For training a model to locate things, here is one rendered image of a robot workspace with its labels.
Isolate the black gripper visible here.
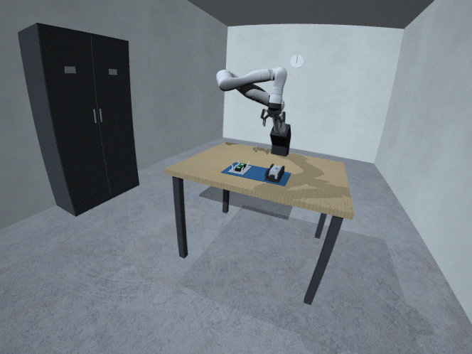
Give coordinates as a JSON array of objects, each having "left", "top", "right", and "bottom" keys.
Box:
[{"left": 261, "top": 102, "right": 286, "bottom": 128}]

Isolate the blue flat plate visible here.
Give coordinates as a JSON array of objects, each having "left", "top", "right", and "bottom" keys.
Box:
[{"left": 222, "top": 160, "right": 291, "bottom": 186}]

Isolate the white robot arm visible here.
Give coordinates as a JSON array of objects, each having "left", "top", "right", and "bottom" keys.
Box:
[{"left": 216, "top": 68, "right": 287, "bottom": 134}]

